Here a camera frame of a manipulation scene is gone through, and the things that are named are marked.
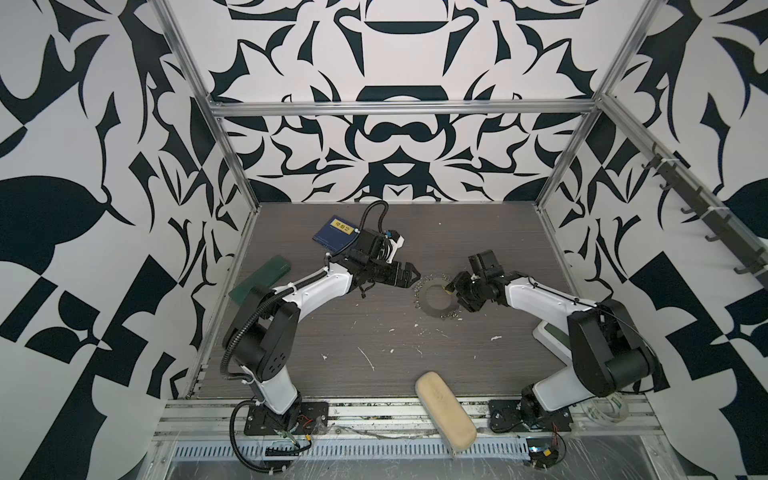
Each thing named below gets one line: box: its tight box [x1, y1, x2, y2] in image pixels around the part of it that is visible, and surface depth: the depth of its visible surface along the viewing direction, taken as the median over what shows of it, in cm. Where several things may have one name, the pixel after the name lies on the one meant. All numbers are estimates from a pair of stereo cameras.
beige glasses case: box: [415, 371, 477, 453], surface depth 74 cm
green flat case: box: [229, 255, 291, 306], surface depth 101 cm
